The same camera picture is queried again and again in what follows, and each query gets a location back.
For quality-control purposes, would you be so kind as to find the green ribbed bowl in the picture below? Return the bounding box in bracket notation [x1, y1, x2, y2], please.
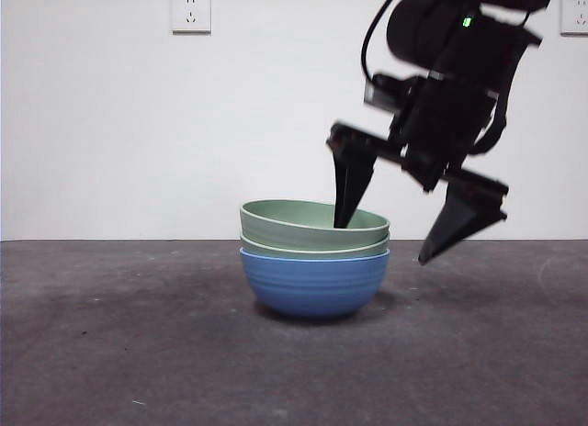
[239, 198, 390, 252]
[240, 232, 391, 261]

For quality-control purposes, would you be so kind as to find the black cable loop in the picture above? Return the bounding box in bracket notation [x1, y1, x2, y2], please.
[475, 91, 509, 156]

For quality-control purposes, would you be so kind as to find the blue ribbed bowl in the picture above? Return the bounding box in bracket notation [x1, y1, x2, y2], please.
[239, 247, 391, 320]

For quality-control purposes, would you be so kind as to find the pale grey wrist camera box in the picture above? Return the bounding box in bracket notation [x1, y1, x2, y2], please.
[364, 72, 414, 113]

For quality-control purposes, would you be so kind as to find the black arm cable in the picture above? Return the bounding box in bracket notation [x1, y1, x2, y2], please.
[360, 0, 408, 81]

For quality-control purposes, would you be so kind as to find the white wall socket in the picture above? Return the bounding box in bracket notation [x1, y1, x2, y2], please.
[172, 0, 212, 35]
[559, 0, 588, 36]

